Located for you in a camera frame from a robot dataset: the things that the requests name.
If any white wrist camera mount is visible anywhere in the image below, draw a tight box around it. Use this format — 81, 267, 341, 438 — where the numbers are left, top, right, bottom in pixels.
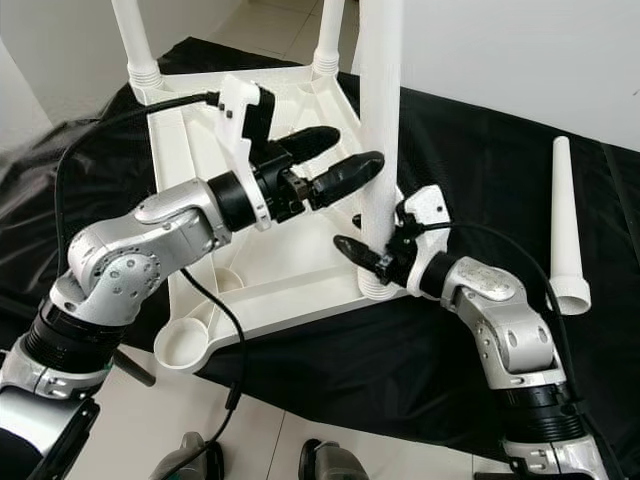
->
218, 72, 276, 233
398, 184, 453, 299

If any white tapered plastic table leg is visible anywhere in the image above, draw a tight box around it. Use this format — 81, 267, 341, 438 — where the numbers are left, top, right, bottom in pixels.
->
545, 136, 594, 317
353, 0, 406, 301
110, 0, 165, 89
308, 0, 349, 79

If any grey right robot foot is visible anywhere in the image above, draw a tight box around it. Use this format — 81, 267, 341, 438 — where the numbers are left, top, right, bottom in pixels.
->
298, 440, 371, 480

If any black table cloth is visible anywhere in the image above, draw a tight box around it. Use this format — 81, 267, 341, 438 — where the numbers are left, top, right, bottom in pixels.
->
0, 38, 640, 471

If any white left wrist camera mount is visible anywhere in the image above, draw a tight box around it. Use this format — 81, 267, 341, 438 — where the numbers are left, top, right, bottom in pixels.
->
218, 72, 276, 233

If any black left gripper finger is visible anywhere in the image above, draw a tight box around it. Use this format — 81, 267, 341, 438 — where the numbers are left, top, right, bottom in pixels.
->
275, 125, 343, 163
308, 150, 386, 209

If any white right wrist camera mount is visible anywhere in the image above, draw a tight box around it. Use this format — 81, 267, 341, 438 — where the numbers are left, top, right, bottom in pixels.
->
398, 184, 453, 299

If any grey left robot foot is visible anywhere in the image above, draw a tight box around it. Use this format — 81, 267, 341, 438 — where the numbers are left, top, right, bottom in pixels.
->
150, 432, 223, 480

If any grey robot foot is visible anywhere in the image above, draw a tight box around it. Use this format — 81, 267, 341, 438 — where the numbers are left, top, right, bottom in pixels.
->
298, 440, 371, 480
150, 432, 223, 480

